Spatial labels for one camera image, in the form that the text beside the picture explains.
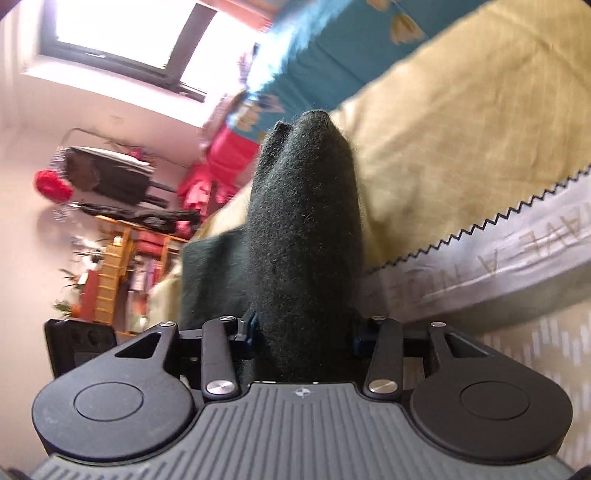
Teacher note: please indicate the blue floral folded quilt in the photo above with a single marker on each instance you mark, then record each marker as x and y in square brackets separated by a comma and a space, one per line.
[319, 53]

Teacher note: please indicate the yellow and beige patterned bedsheet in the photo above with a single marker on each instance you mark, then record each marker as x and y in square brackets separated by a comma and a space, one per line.
[473, 163]

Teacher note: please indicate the dark clothes on rack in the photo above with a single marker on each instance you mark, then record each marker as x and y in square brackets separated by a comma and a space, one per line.
[128, 181]

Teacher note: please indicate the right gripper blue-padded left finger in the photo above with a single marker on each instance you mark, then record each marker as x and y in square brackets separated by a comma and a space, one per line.
[225, 341]

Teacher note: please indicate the dark green knit sweater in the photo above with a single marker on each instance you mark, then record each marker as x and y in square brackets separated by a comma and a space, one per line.
[296, 262]

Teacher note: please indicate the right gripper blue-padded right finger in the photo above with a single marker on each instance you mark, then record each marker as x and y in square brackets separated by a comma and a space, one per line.
[380, 355]

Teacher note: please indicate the red round hat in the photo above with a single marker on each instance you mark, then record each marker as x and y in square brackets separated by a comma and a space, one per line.
[52, 186]

